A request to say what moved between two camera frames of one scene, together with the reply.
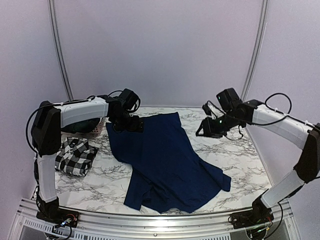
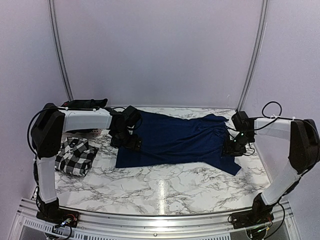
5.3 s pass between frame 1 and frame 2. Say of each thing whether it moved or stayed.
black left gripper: moved
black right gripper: moved
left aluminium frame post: stayed
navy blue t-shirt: moved
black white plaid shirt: stayed
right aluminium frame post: stayed
